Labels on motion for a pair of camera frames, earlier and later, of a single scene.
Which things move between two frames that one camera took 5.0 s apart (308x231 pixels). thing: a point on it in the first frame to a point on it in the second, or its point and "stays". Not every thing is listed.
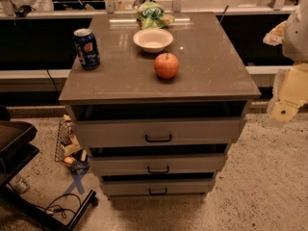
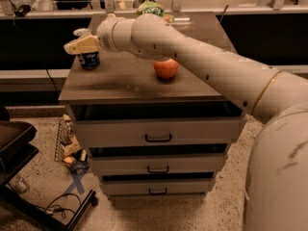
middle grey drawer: [158, 164] stays
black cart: [16, 152] stays
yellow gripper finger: [290, 92] to [86, 44]
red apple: [166, 64] stays
